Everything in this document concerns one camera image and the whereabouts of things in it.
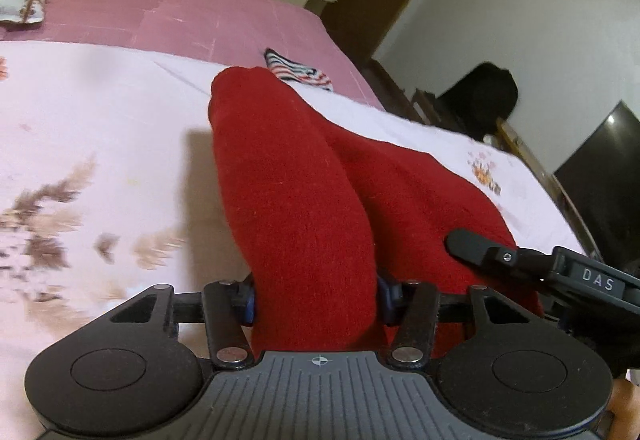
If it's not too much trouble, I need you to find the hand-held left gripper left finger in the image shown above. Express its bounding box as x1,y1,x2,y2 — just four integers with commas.
108,276,259,369

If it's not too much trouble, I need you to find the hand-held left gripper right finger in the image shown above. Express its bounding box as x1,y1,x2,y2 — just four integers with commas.
376,274,537,367

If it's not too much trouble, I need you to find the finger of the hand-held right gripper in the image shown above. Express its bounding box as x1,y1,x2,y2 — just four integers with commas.
444,228,557,282

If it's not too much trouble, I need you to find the red knitted sweater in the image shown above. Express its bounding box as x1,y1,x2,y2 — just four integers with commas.
207,66,544,362

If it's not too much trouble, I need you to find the person's right forearm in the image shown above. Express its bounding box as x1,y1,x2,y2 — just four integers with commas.
609,376,640,440

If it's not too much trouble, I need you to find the black television screen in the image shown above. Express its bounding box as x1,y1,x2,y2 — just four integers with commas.
552,100,640,267

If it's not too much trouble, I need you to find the black bag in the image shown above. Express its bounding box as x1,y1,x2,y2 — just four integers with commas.
434,62,519,142

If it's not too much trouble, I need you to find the white floral blanket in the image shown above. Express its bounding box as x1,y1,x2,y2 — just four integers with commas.
0,40,587,440

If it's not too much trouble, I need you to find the striped folded cloth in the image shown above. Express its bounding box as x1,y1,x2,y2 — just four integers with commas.
263,48,335,94

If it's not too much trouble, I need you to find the pink bed sheet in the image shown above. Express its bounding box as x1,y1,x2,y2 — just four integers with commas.
0,0,387,111

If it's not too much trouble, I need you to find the white patterned pillow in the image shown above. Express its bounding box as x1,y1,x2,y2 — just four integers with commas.
0,0,49,26

